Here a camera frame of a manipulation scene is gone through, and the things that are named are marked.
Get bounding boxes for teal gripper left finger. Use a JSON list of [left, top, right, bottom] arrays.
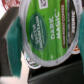
[[5, 15, 26, 73]]

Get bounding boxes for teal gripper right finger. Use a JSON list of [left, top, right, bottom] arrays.
[[68, 19, 84, 56]]

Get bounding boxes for green lid kcup pod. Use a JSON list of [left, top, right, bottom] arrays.
[[18, 0, 78, 66]]

